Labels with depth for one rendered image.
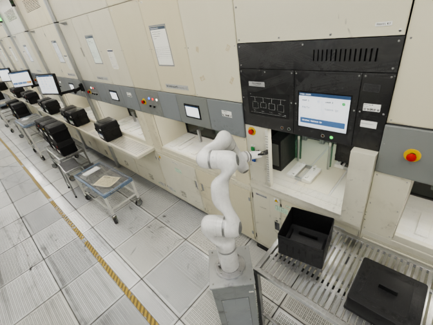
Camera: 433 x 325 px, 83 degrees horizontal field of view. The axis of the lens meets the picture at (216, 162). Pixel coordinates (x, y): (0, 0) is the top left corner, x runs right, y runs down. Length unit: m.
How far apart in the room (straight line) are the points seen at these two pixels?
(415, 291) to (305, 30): 1.40
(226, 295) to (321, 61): 1.45
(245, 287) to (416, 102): 1.31
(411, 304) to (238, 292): 0.87
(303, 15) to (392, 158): 0.85
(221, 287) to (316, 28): 1.50
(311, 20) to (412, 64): 0.49
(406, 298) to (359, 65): 1.13
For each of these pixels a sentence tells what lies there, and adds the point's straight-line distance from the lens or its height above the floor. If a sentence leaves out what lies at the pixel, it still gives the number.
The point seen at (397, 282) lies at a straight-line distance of 1.66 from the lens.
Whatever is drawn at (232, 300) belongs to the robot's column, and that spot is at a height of 0.60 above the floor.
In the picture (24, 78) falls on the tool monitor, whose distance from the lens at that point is 5.58.
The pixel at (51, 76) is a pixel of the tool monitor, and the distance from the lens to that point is 3.97.
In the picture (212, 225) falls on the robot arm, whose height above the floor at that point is 1.17.
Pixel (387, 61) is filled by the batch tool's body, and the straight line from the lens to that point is 1.39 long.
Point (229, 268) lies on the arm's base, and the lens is 1.64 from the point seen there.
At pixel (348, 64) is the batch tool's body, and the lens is 1.43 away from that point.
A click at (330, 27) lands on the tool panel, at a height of 2.00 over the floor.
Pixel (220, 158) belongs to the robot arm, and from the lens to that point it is 1.23.
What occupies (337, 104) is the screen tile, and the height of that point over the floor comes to 1.63.
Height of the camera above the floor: 2.17
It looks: 32 degrees down
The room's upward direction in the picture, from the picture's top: 10 degrees counter-clockwise
